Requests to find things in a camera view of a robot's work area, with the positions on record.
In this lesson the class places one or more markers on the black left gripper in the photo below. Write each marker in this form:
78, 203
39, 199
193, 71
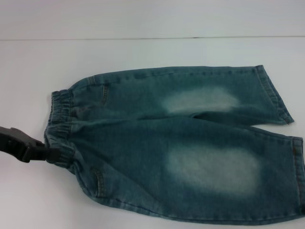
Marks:
12, 140

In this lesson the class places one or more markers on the blue denim shorts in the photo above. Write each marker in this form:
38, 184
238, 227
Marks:
166, 143

